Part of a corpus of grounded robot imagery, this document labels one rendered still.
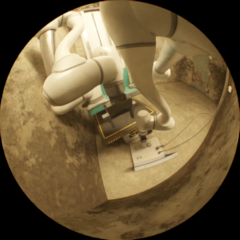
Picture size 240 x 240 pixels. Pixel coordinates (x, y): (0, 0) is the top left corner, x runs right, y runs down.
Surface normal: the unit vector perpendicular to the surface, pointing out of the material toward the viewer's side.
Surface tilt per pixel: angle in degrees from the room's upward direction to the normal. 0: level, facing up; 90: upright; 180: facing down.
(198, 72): 90
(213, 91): 90
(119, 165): 0
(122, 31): 118
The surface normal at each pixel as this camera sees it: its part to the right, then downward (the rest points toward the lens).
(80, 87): 0.74, 0.64
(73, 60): 0.60, -0.11
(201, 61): -0.94, 0.34
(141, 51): 0.09, 0.96
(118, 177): -0.21, -0.70
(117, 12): -0.35, 0.87
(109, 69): 0.73, 0.47
